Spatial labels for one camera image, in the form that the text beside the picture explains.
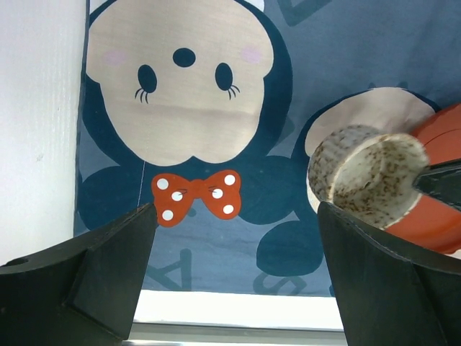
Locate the blue cartoon placemat cloth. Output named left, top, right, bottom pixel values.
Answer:
left=74, top=1, right=460, bottom=296

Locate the speckled ceramic cup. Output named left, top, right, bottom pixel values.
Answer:
left=308, top=125, right=429, bottom=230

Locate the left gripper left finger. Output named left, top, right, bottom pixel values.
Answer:
left=1, top=204, right=157, bottom=346

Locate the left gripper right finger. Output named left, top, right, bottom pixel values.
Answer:
left=318, top=202, right=460, bottom=345

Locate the red plate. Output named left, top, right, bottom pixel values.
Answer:
left=387, top=104, right=460, bottom=254

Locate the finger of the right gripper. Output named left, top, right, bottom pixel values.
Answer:
left=413, top=161, right=461, bottom=211

